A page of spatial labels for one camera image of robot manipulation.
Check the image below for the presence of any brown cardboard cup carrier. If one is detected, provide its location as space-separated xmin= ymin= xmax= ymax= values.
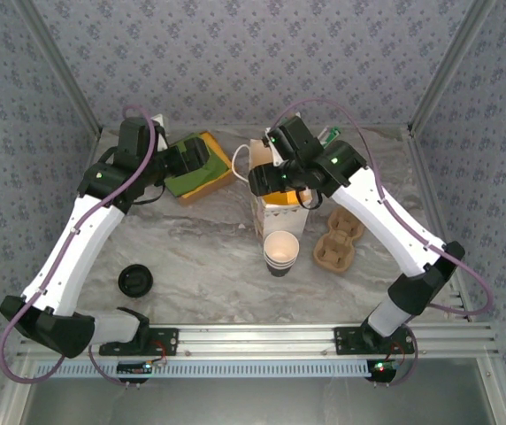
xmin=312 ymin=206 xmax=366 ymax=276

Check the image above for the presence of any white slotted cable duct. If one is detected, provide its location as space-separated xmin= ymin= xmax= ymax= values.
xmin=35 ymin=358 xmax=372 ymax=380

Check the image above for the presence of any black plastic cup lid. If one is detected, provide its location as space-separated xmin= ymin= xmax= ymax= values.
xmin=118 ymin=264 xmax=155 ymax=298

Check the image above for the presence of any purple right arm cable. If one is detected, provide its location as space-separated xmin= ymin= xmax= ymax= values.
xmin=273 ymin=98 xmax=495 ymax=387

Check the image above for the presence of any black left camera cable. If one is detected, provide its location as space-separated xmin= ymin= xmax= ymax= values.
xmin=131 ymin=183 xmax=166 ymax=206

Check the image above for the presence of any black right camera cable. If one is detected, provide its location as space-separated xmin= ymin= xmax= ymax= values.
xmin=295 ymin=188 xmax=324 ymax=212

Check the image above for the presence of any green paper napkin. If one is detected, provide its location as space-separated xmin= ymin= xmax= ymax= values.
xmin=164 ymin=145 xmax=232 ymax=199

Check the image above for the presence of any aluminium frame post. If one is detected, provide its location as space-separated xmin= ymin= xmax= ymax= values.
xmin=11 ymin=0 xmax=104 ymax=136
xmin=407 ymin=0 xmax=500 ymax=134

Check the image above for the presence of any aluminium back rail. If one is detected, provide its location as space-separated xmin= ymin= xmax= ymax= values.
xmin=101 ymin=125 xmax=413 ymax=133

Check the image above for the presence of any black camera cable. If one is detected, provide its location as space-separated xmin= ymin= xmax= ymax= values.
xmin=131 ymin=183 xmax=166 ymax=206
xmin=295 ymin=188 xmax=324 ymax=212

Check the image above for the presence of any aluminium side rail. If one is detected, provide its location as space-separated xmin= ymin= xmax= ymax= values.
xmin=407 ymin=127 xmax=506 ymax=425

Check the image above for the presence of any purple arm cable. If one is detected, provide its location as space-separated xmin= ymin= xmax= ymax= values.
xmin=0 ymin=104 xmax=157 ymax=387
xmin=273 ymin=98 xmax=495 ymax=387

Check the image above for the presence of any small circuit board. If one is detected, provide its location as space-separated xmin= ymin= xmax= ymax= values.
xmin=117 ymin=360 xmax=155 ymax=377
xmin=366 ymin=359 xmax=403 ymax=376

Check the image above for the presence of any cartoon animal paper bag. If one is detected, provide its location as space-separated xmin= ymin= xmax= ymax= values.
xmin=232 ymin=137 xmax=311 ymax=243

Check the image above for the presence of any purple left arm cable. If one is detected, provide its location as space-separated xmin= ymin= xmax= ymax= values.
xmin=0 ymin=104 xmax=157 ymax=387

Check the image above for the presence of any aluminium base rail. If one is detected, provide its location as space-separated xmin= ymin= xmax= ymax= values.
xmin=16 ymin=322 xmax=500 ymax=359

